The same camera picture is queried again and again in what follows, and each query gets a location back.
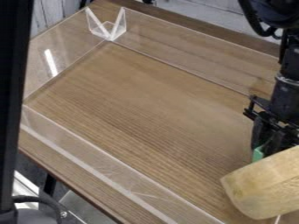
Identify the black cable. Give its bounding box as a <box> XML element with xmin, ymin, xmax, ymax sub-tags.
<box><xmin>11</xmin><ymin>195</ymin><xmax>66</xmax><ymax>224</ymax></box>

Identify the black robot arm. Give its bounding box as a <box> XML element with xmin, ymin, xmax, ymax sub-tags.
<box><xmin>238</xmin><ymin>0</ymin><xmax>299</xmax><ymax>160</ymax></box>

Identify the black table leg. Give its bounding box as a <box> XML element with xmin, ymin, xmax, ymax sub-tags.
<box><xmin>43</xmin><ymin>174</ymin><xmax>58</xmax><ymax>196</ymax></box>

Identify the clear acrylic corner bracket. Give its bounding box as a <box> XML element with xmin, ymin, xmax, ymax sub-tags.
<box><xmin>86</xmin><ymin>7</ymin><xmax>127</xmax><ymax>42</ymax></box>

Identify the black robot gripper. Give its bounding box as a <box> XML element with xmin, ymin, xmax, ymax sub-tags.
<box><xmin>243</xmin><ymin>74</ymin><xmax>299</xmax><ymax>157</ymax></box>

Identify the brown wooden bowl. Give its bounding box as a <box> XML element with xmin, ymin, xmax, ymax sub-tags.
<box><xmin>219</xmin><ymin>145</ymin><xmax>299</xmax><ymax>220</ymax></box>

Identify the black vertical post foreground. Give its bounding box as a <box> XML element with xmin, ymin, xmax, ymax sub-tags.
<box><xmin>0</xmin><ymin>0</ymin><xmax>34</xmax><ymax>214</ymax></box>

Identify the green rectangular block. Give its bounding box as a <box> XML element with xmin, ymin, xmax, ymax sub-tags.
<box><xmin>253</xmin><ymin>145</ymin><xmax>266</xmax><ymax>162</ymax></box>

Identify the grey metal plate with screw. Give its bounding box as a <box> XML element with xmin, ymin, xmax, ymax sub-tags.
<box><xmin>38</xmin><ymin>190</ymin><xmax>118</xmax><ymax>224</ymax></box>

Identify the clear acrylic front wall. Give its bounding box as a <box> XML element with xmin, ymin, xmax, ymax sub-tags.
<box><xmin>19</xmin><ymin>106</ymin><xmax>224</xmax><ymax>224</ymax></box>

